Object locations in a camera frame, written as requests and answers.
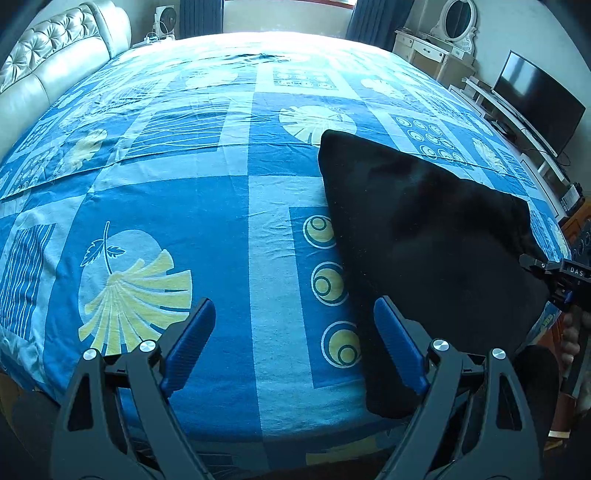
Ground blue curtain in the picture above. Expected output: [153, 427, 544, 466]
[345, 0, 411, 47]
[179, 0, 225, 38]

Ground oval white-framed mirror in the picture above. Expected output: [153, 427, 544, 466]
[431, 0, 478, 54]

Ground white dressing table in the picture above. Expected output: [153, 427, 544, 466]
[392, 28, 476, 88]

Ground black television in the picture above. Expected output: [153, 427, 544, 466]
[492, 51, 587, 158]

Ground black pants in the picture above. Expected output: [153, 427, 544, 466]
[318, 129, 552, 418]

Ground person's right leg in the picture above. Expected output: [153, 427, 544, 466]
[512, 344, 566, 435]

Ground cream tufted headboard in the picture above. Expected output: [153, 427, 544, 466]
[0, 0, 132, 95]

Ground orange wooden bed frame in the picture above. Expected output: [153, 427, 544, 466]
[538, 318, 566, 352]

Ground person's right hand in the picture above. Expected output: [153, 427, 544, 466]
[561, 307, 585, 365]

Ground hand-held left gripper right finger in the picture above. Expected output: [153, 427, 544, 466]
[373, 296, 541, 480]

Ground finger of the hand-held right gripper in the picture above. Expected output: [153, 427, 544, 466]
[518, 253, 561, 287]

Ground white television stand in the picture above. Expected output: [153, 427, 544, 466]
[450, 76, 583, 222]

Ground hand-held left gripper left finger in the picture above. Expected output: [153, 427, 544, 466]
[50, 298, 217, 480]

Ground white box fan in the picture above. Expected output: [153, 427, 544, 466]
[154, 4, 178, 40]

